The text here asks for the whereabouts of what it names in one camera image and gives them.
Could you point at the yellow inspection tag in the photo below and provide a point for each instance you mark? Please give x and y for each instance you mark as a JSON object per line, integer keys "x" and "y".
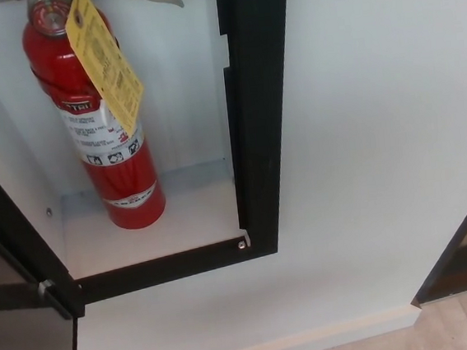
{"x": 107, "y": 67}

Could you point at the white baseboard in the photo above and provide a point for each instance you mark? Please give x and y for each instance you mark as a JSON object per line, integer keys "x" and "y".
{"x": 335, "y": 330}

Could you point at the white recessed cabinet box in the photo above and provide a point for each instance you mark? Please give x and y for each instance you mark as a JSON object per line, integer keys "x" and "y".
{"x": 185, "y": 105}

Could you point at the black cabinet door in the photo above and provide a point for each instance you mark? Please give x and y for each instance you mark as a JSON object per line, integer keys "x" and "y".
{"x": 27, "y": 348}

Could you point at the silver door hinge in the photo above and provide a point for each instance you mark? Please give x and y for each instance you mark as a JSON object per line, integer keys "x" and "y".
{"x": 46, "y": 289}

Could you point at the black glass door frame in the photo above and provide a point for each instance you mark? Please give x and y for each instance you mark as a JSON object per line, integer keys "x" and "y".
{"x": 445, "y": 266}

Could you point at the red fire extinguisher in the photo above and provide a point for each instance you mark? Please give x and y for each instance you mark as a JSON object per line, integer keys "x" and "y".
{"x": 122, "y": 181}

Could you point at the small silver screw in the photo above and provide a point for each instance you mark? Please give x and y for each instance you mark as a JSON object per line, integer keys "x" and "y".
{"x": 241, "y": 246}
{"x": 48, "y": 210}

